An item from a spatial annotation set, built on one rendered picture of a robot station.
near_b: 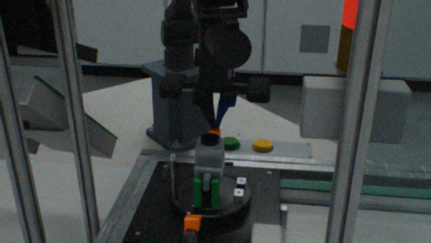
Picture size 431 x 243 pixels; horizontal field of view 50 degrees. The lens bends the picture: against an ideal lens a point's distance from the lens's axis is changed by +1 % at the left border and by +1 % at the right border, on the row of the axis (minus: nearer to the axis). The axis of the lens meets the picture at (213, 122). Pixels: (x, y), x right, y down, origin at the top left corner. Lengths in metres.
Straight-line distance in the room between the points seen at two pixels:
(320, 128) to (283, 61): 3.29
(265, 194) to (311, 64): 3.10
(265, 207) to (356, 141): 0.28
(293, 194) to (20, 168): 0.51
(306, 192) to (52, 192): 0.54
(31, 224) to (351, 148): 0.40
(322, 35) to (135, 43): 1.54
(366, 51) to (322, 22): 3.28
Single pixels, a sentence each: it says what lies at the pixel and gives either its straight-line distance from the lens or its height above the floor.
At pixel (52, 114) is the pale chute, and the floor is 1.15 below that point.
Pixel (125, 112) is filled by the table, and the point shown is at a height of 0.86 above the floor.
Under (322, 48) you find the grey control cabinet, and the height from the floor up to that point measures 0.34.
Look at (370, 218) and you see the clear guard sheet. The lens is 0.63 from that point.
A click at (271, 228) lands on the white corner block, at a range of 0.72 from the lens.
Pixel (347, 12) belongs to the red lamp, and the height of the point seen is 1.33.
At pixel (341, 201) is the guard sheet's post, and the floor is 1.10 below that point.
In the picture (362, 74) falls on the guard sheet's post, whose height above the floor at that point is 1.27.
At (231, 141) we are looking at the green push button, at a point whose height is 0.97.
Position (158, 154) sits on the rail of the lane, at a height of 0.96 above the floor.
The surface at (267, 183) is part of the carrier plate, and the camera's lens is 0.85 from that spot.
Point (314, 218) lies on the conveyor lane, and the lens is 0.87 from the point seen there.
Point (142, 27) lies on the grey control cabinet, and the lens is 3.95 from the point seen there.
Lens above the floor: 1.44
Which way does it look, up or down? 26 degrees down
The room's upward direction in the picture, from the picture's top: straight up
